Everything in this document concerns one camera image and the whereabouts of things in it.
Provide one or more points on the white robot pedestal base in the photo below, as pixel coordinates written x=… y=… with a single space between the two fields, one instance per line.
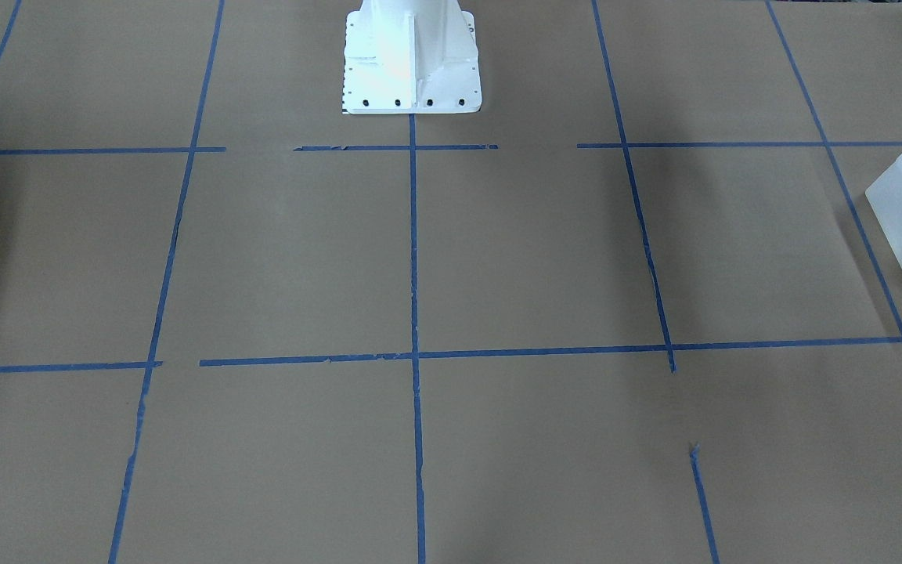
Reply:
x=411 y=57

